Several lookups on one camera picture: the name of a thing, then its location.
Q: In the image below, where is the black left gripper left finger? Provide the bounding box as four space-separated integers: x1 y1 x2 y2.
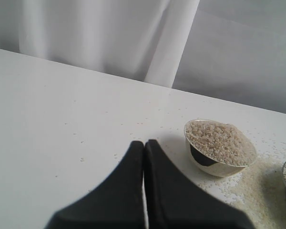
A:
46 141 145 229

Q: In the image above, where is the spilled rice on table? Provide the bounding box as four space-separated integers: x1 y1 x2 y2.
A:
54 97 286 229

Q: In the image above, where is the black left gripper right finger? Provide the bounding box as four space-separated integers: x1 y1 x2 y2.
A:
144 140 254 229

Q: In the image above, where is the white backdrop curtain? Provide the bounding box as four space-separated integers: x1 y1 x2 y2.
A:
0 0 286 113

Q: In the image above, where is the white ceramic bowl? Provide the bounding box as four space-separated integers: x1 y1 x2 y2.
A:
185 119 249 177

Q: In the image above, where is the rice in white bowl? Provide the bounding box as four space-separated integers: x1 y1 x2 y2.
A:
184 120 257 167

